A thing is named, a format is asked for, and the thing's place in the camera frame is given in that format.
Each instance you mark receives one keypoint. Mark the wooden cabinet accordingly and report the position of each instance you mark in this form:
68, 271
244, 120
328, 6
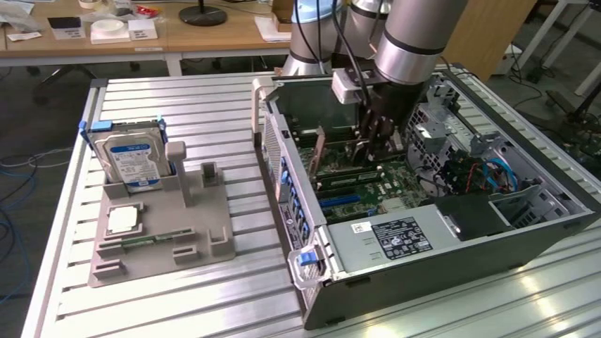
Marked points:
488, 35

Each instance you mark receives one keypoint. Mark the hard disk with blue caddy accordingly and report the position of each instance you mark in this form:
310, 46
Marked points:
130, 158

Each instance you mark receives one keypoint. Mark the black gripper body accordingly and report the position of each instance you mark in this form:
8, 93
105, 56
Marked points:
396, 100

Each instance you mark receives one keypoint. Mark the wooden desk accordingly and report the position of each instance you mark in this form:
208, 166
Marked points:
46, 49

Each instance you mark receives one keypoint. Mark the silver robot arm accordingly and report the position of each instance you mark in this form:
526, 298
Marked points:
413, 42

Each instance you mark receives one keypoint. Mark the blue expansion slot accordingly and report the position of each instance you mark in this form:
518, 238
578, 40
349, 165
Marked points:
340, 200

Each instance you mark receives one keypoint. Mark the white paper tag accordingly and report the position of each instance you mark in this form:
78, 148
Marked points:
22, 36

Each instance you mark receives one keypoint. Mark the blue case latch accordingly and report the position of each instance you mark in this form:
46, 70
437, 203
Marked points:
306, 259

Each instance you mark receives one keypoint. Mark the silver CPU chip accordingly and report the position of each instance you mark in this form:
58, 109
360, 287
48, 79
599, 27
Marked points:
122, 220

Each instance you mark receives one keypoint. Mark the green graphics card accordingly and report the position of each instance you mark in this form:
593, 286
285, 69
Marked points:
320, 152

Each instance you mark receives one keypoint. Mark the white box with black top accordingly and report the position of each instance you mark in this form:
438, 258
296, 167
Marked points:
66, 28

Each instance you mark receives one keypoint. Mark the grey parts rack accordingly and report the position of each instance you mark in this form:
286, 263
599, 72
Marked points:
154, 260

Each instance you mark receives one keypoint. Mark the black open PC case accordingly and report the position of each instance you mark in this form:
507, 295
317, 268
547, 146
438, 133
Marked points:
422, 285

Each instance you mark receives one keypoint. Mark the white table frame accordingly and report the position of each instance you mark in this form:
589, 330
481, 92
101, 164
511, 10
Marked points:
561, 31

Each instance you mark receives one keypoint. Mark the plain white box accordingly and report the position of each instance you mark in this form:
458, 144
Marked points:
141, 30

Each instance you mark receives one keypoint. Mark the black round lamp base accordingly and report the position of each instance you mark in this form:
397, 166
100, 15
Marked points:
202, 15

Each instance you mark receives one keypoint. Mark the grey power supply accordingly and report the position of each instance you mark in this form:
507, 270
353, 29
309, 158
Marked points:
356, 246

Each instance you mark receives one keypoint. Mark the black installed RAM stick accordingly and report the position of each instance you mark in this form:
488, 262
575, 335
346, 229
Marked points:
346, 177
349, 183

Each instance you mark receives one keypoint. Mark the green RAM stick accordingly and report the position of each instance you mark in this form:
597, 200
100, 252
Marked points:
148, 238

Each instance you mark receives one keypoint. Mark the silver chipset heatsink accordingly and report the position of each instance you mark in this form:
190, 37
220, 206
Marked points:
398, 205

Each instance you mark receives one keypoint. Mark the metal disk bay cage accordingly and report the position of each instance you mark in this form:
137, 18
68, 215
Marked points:
436, 141

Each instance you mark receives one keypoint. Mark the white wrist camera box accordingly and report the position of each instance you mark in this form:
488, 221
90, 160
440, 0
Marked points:
346, 88

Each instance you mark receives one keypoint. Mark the cardboard box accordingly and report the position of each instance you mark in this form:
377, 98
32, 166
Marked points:
281, 15

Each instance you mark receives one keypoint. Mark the green motherboard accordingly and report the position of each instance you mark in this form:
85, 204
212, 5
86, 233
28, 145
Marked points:
376, 192

